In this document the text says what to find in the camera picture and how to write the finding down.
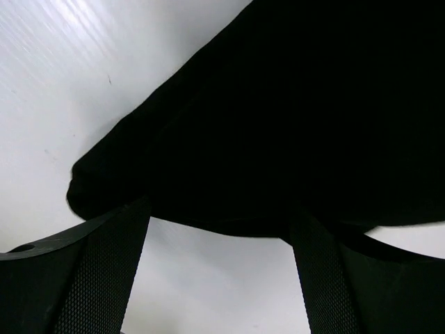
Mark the black skirt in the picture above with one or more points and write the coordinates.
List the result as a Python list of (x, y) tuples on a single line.
[(338, 105)]

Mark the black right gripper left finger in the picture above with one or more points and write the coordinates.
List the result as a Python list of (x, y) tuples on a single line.
[(78, 280)]

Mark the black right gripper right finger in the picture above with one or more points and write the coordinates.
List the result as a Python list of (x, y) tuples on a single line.
[(352, 283)]

